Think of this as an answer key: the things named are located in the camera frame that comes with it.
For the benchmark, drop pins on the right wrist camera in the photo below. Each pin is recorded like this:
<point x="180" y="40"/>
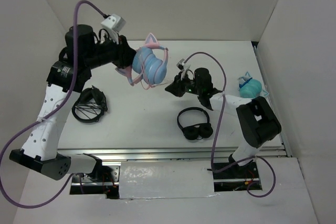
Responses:
<point x="183" y="66"/>

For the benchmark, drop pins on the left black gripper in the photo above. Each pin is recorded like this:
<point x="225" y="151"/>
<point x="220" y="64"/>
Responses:
<point x="125" y="55"/>

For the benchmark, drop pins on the black on-ear headphones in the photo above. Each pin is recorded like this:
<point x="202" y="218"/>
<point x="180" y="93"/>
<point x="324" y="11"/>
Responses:
<point x="197" y="131"/>

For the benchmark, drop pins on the black headphones with cable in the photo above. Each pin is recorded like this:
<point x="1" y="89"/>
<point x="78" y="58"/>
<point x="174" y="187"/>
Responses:
<point x="90" y="107"/>

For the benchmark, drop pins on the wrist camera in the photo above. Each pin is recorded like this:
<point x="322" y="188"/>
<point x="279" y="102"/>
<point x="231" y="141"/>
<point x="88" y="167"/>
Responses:
<point x="183" y="66"/>
<point x="113" y="24"/>

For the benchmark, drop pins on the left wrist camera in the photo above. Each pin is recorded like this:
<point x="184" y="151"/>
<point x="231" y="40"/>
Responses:
<point x="113" y="24"/>

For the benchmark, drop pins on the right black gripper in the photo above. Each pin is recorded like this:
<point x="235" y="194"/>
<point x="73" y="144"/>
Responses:
<point x="177" y="87"/>

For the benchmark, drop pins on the teal cat-ear headphones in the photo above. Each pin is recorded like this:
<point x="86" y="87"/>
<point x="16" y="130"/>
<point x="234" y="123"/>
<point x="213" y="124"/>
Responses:
<point x="249" y="87"/>

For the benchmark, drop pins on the pink blue cat-ear headphones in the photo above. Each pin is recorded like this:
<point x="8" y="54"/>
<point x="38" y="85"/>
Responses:
<point x="145" y="65"/>

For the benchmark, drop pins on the aluminium rail frame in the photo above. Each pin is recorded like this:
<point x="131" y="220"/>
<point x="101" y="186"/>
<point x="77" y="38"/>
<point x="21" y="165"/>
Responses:
<point x="146" y="122"/>

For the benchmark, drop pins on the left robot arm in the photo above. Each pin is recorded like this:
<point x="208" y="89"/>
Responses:
<point x="84" y="50"/>

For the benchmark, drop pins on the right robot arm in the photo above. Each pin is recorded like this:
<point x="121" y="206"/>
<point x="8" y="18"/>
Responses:
<point x="257" y="120"/>

